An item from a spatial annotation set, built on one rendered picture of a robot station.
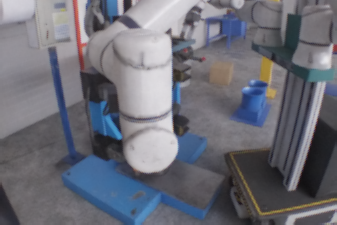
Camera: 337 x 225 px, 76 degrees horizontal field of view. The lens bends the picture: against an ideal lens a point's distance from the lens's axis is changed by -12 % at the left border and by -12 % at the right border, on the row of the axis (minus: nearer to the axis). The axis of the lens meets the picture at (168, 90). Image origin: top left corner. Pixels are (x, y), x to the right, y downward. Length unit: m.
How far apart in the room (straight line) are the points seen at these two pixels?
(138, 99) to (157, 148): 0.08
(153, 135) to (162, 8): 0.26
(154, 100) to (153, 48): 0.08
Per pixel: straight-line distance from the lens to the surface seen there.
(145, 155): 0.38
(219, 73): 4.32
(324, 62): 1.22
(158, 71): 0.34
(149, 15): 0.48
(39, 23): 2.02
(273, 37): 1.60
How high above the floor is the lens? 1.54
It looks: 22 degrees down
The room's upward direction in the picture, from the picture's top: 1 degrees counter-clockwise
